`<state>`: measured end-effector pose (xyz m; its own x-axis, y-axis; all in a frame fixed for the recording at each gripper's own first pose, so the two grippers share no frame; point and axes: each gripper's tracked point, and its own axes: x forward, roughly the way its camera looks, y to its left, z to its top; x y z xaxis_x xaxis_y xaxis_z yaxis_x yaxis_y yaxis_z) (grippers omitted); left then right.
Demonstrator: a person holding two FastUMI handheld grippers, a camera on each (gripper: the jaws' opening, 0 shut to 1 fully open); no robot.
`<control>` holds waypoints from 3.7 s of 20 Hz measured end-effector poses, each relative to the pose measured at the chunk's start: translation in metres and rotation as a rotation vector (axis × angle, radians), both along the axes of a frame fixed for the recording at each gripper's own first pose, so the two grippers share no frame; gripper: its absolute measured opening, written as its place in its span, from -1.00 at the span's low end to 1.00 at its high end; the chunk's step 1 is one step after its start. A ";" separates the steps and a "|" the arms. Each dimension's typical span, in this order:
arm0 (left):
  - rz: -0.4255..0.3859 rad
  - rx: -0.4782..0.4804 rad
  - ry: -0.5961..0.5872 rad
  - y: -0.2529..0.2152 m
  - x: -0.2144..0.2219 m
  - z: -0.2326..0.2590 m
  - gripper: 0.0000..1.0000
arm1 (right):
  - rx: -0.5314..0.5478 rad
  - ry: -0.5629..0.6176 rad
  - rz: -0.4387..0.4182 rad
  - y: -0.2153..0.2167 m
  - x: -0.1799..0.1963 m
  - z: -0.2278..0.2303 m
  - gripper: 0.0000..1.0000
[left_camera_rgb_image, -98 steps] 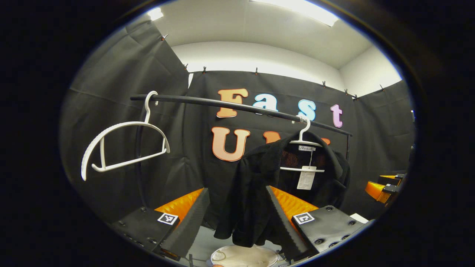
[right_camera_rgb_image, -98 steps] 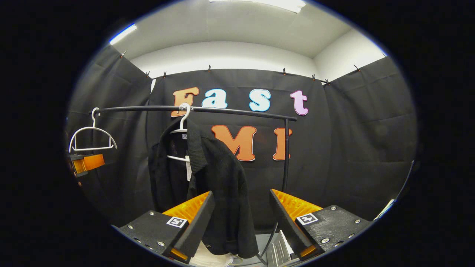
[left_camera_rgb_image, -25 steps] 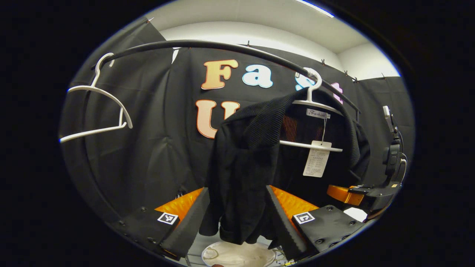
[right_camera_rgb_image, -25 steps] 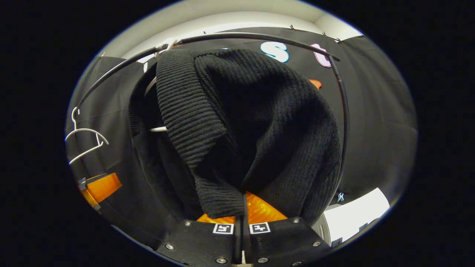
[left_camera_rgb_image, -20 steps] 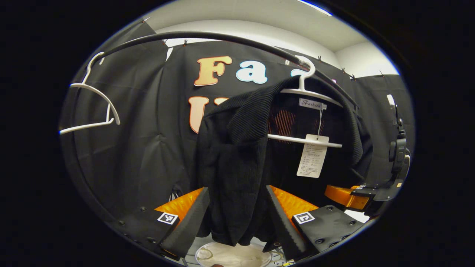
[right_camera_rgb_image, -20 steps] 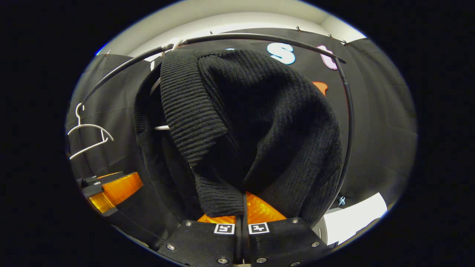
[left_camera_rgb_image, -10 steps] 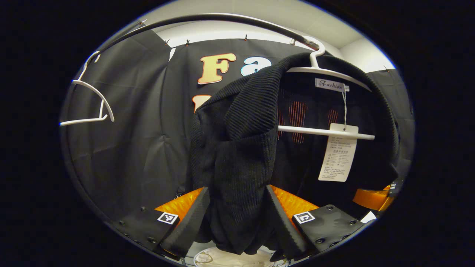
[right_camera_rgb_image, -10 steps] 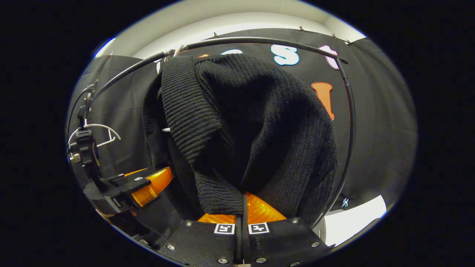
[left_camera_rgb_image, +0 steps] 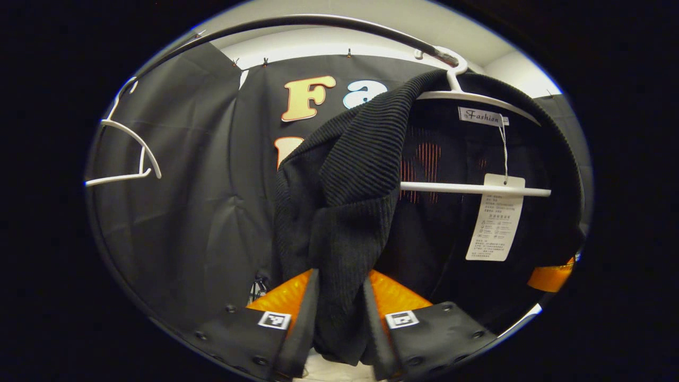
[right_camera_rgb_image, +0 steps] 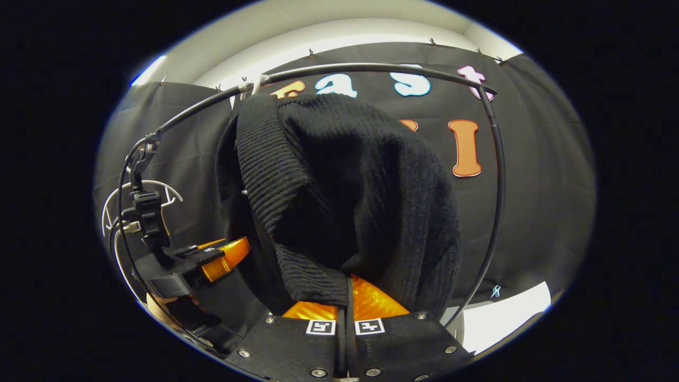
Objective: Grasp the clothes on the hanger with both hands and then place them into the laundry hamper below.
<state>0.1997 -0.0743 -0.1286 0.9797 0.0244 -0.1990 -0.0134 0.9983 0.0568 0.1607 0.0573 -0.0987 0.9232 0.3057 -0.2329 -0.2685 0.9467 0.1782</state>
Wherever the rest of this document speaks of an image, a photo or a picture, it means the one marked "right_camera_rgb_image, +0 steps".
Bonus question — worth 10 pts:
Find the black knit sweater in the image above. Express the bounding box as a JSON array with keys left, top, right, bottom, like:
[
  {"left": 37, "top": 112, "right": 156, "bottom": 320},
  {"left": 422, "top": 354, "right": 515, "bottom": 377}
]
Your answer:
[{"left": 215, "top": 93, "right": 462, "bottom": 319}]

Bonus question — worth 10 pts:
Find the black backdrop cloth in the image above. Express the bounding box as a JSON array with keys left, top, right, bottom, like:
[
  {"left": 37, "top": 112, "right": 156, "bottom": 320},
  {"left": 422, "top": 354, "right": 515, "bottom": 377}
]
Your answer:
[{"left": 94, "top": 42, "right": 597, "bottom": 340}]

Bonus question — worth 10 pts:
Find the black metal clothes rack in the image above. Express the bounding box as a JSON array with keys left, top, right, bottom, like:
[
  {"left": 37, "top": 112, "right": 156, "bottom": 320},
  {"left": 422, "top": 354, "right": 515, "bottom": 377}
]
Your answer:
[{"left": 116, "top": 63, "right": 507, "bottom": 340}]

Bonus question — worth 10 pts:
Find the white plastic hanger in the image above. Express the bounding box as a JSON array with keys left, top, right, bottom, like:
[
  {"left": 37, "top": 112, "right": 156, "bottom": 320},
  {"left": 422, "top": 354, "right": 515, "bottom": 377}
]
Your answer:
[
  {"left": 239, "top": 74, "right": 270, "bottom": 97},
  {"left": 101, "top": 179, "right": 184, "bottom": 298}
]

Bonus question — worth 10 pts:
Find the row of backdrop clips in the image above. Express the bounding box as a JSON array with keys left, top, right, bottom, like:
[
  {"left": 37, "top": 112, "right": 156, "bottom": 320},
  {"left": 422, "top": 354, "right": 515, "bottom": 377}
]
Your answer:
[{"left": 159, "top": 37, "right": 507, "bottom": 93}]

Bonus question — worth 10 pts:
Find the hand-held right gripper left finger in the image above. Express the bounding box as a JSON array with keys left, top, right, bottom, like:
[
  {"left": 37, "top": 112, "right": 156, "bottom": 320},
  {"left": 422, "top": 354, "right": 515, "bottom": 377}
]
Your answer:
[{"left": 225, "top": 277, "right": 349, "bottom": 382}]

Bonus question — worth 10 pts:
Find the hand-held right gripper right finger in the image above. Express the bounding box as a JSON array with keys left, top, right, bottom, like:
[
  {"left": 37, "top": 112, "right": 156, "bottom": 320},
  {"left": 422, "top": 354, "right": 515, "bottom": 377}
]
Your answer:
[{"left": 347, "top": 273, "right": 474, "bottom": 382}]

